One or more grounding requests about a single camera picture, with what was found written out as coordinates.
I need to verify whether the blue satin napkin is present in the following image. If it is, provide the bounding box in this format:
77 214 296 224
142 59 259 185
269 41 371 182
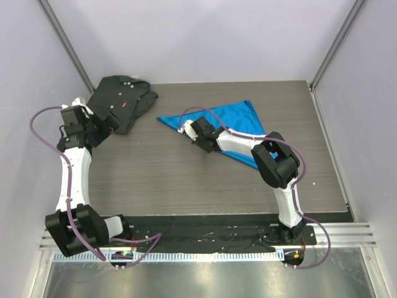
157 100 265 170

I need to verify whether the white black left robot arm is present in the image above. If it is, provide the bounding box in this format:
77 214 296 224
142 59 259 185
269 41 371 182
45 103 132 261

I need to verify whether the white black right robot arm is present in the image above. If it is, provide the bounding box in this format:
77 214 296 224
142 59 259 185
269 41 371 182
180 116 306 245

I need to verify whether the dark striped button shirt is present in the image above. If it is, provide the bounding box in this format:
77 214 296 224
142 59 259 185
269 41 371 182
87 75 158 135

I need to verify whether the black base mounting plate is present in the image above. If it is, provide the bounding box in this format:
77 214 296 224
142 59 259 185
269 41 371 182
125 214 317 254

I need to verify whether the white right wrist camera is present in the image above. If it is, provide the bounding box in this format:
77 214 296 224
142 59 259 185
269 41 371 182
178 120 198 141

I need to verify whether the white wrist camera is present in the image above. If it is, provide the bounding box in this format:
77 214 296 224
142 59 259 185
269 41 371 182
61 97 94 117
178 120 198 141

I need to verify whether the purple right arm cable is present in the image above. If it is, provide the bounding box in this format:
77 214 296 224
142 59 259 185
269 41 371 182
178 106 331 269

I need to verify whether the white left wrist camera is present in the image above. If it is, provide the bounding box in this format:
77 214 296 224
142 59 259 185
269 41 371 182
61 97 94 117

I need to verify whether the slotted white cable duct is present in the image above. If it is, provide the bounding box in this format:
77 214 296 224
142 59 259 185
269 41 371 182
52 250 285 263

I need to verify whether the aluminium frame rail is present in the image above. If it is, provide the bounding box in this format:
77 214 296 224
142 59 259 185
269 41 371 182
269 222 378 248

